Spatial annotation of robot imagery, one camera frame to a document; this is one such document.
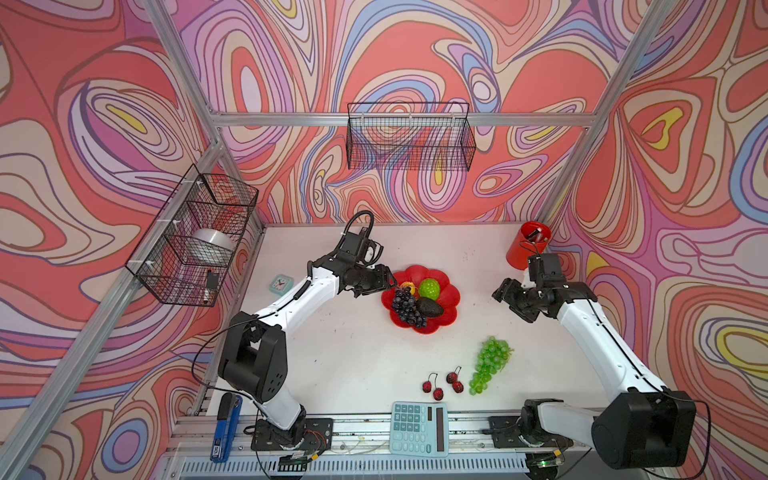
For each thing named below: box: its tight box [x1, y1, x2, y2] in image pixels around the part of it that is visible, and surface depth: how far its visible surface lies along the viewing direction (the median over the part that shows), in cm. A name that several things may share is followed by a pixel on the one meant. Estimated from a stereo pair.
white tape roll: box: [192, 228, 235, 251], surface depth 75 cm
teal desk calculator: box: [389, 401, 449, 457], surface depth 74 cm
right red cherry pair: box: [446, 366, 465, 394], surface depth 83 cm
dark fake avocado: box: [416, 297, 444, 319], surface depth 93 cm
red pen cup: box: [506, 221, 552, 270], surface depth 103 cm
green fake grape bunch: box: [468, 336, 514, 395], surface depth 84 cm
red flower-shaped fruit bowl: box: [381, 265, 461, 335], surface depth 95 cm
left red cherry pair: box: [422, 372, 444, 401], surface depth 82 cm
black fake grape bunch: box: [392, 286, 427, 328], surface depth 93 cm
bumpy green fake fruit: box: [418, 278, 441, 301], surface depth 96 cm
